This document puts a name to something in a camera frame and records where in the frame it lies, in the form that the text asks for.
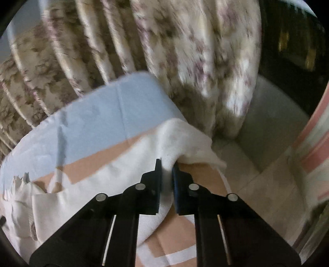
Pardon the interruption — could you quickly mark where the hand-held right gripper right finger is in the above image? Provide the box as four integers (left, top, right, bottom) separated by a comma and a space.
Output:
172, 162, 302, 267

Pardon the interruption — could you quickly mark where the light blue sheer curtain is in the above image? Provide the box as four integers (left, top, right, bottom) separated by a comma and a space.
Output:
5, 0, 49, 64

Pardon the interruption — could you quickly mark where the orange and blue printed blanket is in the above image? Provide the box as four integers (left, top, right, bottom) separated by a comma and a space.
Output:
0, 72, 232, 267

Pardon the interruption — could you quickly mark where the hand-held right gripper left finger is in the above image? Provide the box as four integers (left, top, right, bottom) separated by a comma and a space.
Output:
29, 159, 163, 267

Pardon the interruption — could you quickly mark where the floral curtain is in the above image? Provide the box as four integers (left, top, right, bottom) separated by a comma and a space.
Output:
0, 0, 263, 161

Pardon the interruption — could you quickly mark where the white knit sweater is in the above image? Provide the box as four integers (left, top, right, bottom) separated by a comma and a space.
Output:
32, 119, 227, 248

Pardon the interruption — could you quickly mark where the dark wooden cabinet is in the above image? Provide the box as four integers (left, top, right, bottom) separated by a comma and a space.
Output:
258, 0, 329, 119

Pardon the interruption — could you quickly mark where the pink striped cloth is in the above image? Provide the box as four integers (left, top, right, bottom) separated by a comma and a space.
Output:
290, 85, 329, 257

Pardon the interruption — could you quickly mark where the white crumpled cloth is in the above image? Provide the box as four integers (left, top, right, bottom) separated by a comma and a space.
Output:
3, 173, 35, 240

